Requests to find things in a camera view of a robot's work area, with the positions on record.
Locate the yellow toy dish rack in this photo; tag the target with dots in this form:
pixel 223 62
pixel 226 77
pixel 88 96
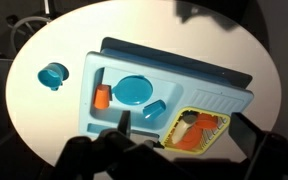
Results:
pixel 217 133

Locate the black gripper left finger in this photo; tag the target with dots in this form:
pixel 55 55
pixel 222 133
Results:
pixel 124 123

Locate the blue toy plate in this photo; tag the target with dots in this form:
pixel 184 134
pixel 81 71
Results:
pixel 132 90

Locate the light blue toy sink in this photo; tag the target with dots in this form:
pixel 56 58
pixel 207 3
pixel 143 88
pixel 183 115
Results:
pixel 197 85

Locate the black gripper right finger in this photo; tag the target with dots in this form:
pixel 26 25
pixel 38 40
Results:
pixel 244 136

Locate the black silver stand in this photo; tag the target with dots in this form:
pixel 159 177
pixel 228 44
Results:
pixel 47 6

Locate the small blue toy tumbler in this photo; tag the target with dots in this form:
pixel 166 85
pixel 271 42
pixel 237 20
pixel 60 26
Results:
pixel 154 110

